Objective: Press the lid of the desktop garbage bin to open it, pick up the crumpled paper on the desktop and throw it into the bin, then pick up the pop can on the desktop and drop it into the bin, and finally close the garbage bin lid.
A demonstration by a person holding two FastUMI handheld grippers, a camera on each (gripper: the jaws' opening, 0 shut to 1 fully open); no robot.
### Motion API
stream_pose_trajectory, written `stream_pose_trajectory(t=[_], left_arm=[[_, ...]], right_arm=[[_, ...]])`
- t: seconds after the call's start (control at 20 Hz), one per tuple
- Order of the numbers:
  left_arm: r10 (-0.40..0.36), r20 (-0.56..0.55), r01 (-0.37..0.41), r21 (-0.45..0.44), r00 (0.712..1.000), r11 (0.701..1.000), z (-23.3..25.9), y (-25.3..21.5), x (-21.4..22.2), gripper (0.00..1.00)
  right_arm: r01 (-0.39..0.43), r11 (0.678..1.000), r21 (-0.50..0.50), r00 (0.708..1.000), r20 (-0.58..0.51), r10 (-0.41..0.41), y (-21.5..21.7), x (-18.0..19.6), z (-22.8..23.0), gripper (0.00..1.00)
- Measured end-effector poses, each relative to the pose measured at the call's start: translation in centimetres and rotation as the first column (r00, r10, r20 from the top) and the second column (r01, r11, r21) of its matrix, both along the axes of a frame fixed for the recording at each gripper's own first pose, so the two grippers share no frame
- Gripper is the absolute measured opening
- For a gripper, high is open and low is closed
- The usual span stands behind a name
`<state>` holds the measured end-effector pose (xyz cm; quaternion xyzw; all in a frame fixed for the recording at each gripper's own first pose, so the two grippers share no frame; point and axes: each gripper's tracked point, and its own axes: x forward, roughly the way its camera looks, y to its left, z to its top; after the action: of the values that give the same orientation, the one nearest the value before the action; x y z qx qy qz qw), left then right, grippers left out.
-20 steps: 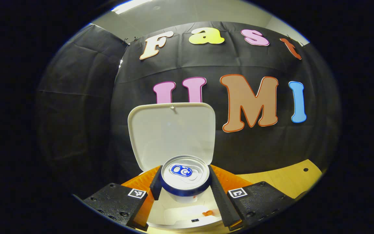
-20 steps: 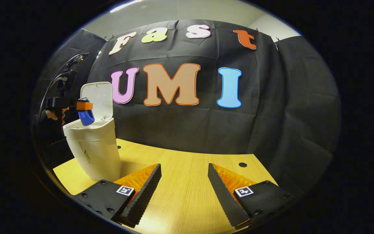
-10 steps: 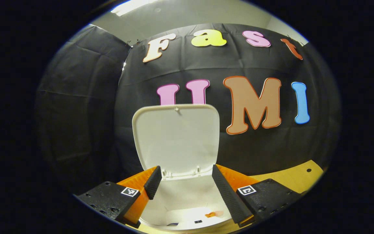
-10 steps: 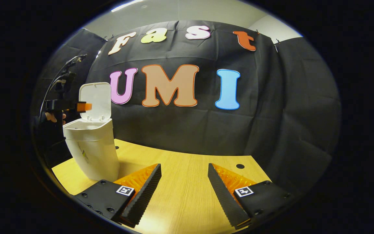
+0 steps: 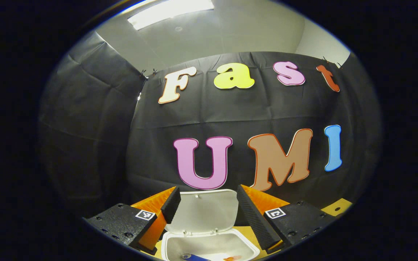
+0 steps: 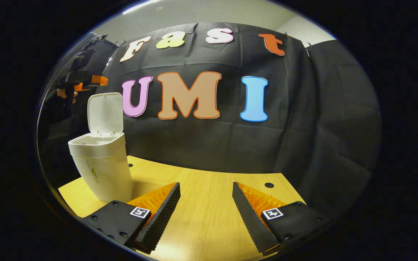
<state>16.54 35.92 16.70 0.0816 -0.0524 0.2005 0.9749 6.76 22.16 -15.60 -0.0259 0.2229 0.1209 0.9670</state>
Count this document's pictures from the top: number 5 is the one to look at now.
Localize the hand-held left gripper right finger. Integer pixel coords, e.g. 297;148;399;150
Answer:
236;184;335;254

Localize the white desktop garbage bin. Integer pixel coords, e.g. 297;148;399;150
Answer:
161;188;261;261

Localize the black backdrop cloth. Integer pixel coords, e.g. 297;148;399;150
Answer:
38;31;383;218

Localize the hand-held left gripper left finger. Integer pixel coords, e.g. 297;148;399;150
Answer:
84;186;181;255

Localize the ceiling light panel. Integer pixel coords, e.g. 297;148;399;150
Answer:
127;0;215;30

